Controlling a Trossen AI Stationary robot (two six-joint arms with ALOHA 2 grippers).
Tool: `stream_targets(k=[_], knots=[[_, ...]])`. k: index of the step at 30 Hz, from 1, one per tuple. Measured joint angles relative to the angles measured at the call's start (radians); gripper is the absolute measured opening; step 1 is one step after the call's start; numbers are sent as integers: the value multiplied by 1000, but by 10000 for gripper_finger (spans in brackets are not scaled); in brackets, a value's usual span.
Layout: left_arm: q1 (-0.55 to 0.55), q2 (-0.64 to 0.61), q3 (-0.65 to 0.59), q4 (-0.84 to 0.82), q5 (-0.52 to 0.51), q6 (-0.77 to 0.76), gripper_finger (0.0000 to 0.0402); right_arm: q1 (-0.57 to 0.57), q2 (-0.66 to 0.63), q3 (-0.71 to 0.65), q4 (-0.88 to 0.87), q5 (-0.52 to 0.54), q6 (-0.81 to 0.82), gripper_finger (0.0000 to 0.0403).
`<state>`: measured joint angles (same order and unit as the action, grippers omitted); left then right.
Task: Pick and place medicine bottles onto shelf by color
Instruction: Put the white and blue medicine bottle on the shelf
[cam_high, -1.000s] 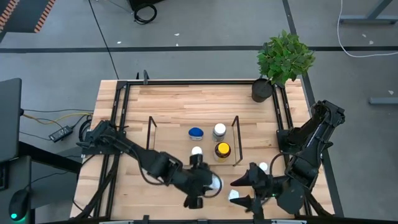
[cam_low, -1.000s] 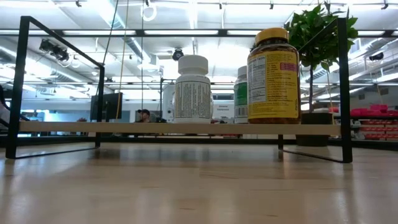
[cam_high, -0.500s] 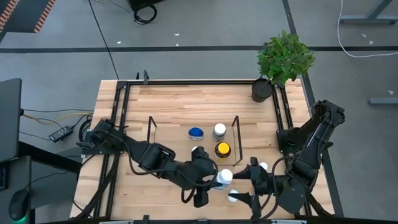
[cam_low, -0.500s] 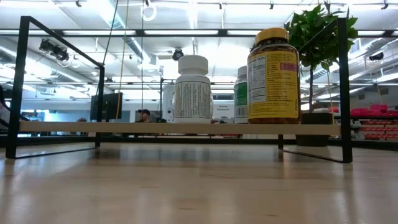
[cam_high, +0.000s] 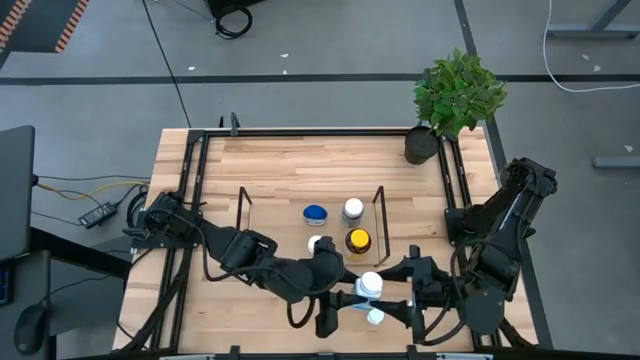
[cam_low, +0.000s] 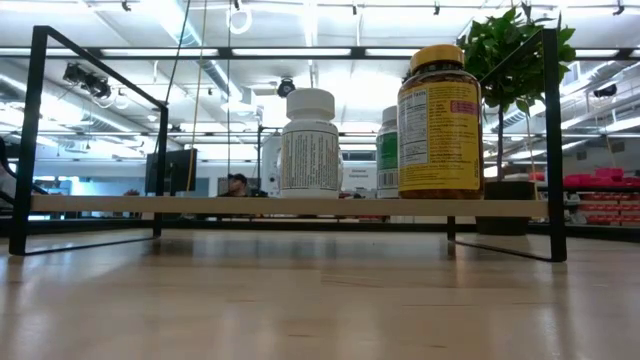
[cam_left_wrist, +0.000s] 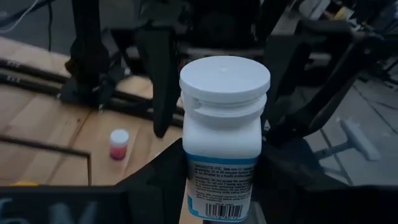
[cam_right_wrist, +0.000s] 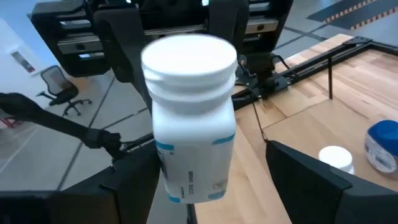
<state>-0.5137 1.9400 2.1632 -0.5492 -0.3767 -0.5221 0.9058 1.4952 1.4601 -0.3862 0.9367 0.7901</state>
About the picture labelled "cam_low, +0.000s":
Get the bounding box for rack of red bins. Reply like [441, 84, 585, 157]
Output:
[529, 167, 640, 226]

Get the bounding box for black monitor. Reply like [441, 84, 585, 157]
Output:
[144, 148, 199, 196]

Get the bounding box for black plant pot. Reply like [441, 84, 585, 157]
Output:
[474, 179, 537, 236]

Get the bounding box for white cabinet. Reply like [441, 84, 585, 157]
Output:
[259, 132, 284, 199]

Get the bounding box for black ceiling spotlights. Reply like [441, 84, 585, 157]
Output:
[62, 62, 114, 100]

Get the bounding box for green leafy plant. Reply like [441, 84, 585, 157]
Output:
[455, 3, 577, 182]

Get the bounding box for white sign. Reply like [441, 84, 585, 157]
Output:
[344, 164, 377, 194]

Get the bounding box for white ring light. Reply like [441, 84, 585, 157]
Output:
[227, 4, 254, 35]

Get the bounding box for amber bottle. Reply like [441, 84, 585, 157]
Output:
[397, 43, 485, 200]

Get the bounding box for person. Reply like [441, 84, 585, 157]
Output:
[218, 172, 270, 198]

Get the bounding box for wooden shelf, black metal legs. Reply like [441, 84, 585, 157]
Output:
[8, 24, 569, 264]

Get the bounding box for green-label bottle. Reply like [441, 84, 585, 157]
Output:
[375, 104, 401, 200]

